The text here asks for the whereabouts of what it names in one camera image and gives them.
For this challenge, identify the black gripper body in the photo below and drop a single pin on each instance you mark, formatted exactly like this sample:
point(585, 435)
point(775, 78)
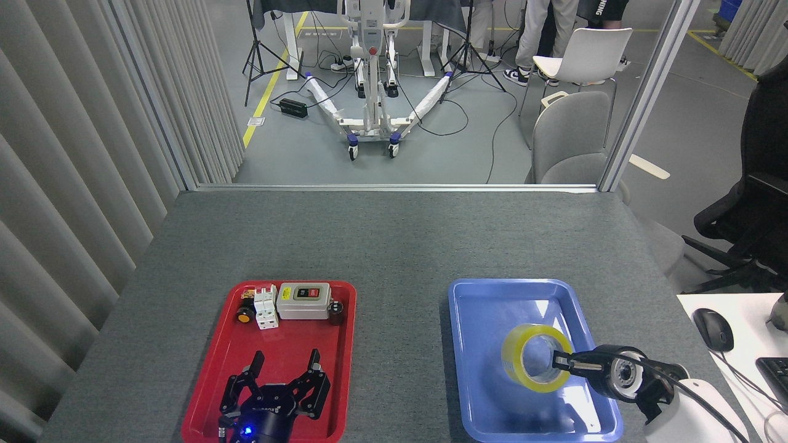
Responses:
point(265, 418)
point(588, 366)

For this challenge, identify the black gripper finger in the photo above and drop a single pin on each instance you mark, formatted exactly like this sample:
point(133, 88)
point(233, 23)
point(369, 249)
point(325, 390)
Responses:
point(316, 360)
point(562, 360)
point(258, 362)

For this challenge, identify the yellow tape roll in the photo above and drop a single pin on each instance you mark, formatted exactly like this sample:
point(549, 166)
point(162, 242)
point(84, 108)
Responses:
point(511, 360)

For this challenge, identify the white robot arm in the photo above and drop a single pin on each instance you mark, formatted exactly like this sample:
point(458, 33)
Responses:
point(689, 421)

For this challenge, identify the red plastic tray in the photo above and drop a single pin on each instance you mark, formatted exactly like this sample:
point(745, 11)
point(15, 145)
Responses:
point(277, 335)

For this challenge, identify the yellow push button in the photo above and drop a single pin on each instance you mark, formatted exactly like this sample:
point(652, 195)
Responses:
point(245, 317)

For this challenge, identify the white circuit breaker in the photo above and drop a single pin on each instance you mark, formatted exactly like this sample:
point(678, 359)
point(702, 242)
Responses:
point(266, 314)

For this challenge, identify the small orange black component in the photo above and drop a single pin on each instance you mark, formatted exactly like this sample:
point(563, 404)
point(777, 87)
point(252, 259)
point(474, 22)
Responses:
point(249, 296)

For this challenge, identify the blue plastic tray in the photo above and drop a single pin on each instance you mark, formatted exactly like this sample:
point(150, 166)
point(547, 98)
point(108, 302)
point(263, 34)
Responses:
point(480, 320)

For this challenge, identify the black computer mouse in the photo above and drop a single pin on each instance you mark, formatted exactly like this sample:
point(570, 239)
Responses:
point(714, 329)

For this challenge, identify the white desk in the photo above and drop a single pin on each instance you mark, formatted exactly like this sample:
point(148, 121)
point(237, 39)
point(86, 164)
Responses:
point(748, 332)

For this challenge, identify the black keyboard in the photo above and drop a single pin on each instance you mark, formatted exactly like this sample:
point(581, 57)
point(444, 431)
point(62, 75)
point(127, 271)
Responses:
point(777, 378)

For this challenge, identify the grey rounded desk object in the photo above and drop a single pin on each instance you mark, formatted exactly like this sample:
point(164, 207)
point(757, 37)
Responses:
point(780, 317)

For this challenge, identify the white flat bar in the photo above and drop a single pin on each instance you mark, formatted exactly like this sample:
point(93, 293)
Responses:
point(649, 167)

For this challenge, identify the black office chair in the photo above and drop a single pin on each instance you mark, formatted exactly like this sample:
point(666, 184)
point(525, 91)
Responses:
point(763, 215)

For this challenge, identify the grey chair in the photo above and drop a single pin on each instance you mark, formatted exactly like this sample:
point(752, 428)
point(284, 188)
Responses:
point(569, 129)

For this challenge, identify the black power adapter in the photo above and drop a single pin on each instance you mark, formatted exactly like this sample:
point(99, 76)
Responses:
point(293, 108)

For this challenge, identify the grey pleated curtain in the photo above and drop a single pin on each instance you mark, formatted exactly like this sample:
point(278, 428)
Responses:
point(61, 184)
point(763, 37)

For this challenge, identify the white wheeled stand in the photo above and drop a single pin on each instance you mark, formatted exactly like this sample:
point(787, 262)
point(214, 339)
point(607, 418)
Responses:
point(373, 92)

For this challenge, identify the white chair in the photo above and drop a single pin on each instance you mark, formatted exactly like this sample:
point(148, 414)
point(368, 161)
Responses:
point(591, 52)

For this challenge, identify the person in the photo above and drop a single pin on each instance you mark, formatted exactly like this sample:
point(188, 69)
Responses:
point(606, 12)
point(542, 31)

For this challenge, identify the black tripod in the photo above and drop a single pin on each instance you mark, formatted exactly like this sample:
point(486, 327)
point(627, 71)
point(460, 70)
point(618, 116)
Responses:
point(469, 24)
point(252, 24)

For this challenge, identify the table with dark cover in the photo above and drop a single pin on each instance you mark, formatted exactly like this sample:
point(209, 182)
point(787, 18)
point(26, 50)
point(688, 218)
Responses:
point(440, 12)

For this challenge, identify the blue bin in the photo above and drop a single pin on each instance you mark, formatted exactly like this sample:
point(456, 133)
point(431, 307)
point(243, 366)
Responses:
point(731, 9)

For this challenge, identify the black knob switch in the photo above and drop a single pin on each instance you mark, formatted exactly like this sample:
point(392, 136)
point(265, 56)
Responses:
point(336, 314)

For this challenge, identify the grey switch box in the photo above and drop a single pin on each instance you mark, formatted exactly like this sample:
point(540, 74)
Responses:
point(303, 309)

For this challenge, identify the silver table rail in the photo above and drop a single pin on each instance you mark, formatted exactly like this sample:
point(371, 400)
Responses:
point(394, 187)

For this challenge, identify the silver post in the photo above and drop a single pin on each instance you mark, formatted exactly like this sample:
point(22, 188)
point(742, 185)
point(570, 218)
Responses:
point(646, 98)

